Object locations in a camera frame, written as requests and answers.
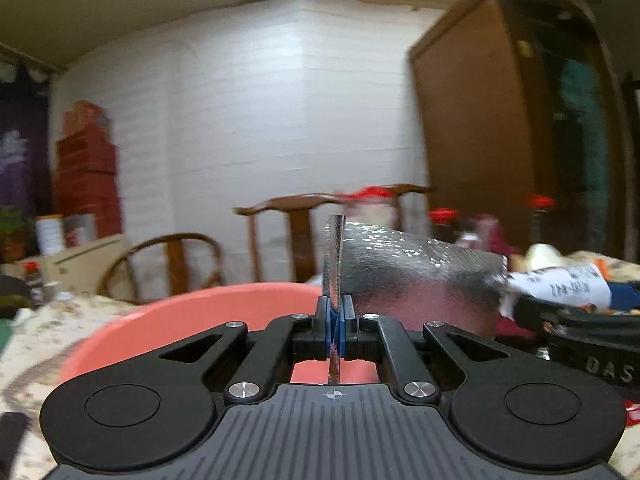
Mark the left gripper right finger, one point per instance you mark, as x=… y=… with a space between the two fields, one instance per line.
x=449 y=401

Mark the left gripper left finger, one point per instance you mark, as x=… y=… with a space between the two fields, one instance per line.
x=220 y=400

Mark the silver foil bag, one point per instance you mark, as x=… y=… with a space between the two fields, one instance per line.
x=388 y=296

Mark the white printed paper package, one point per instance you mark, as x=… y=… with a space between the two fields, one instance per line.
x=575 y=286

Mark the pink plastic basin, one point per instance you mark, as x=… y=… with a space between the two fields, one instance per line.
x=166 y=321

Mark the floral quilted tablecloth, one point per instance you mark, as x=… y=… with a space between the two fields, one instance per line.
x=31 y=366

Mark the beige cabinet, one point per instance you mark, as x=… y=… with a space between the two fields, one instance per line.
x=78 y=269

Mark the red cap sauce bottle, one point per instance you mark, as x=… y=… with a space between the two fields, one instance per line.
x=34 y=281

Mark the round-back wooden chair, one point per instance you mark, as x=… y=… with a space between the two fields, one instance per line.
x=177 y=270

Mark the dark bottle red flower cap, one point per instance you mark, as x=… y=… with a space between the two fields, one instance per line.
x=444 y=224

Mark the white cylindrical canister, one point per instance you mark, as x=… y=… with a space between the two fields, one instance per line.
x=50 y=234

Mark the stack of red boxes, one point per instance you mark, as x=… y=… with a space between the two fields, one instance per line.
x=86 y=168

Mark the brown wooden wardrobe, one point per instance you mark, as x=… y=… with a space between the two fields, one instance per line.
x=516 y=97

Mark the straight-back wooden chair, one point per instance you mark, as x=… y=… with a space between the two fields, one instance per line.
x=297 y=209

